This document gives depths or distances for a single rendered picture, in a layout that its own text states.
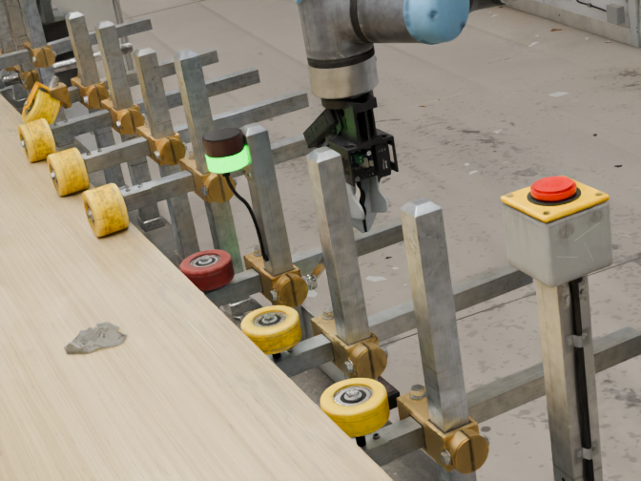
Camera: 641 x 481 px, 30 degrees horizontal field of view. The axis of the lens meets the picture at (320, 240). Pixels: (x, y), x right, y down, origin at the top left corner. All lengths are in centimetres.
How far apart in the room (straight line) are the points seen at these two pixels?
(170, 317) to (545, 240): 78
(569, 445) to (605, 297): 233
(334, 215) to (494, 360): 173
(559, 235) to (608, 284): 252
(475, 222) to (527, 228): 298
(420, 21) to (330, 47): 14
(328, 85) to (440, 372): 42
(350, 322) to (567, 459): 51
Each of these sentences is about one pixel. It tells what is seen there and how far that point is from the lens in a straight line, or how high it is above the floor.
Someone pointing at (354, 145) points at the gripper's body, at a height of 111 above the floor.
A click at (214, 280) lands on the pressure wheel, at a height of 89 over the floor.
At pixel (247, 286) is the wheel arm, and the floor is 85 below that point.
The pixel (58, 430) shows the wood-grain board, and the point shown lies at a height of 90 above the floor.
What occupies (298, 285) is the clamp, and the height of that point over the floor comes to 85.
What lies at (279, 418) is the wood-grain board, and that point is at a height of 90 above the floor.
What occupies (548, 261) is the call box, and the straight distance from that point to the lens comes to 106.
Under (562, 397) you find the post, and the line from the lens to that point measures 117.
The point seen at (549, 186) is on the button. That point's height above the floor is 123.
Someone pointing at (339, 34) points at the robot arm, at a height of 127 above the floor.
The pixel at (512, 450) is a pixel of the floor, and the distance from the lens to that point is 289.
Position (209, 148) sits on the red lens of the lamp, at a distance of 174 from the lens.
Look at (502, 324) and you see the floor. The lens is 340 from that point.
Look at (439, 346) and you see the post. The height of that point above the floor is 96.
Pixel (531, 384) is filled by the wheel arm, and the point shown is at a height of 83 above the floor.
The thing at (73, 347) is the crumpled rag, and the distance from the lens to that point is 168.
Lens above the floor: 165
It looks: 24 degrees down
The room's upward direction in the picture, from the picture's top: 10 degrees counter-clockwise
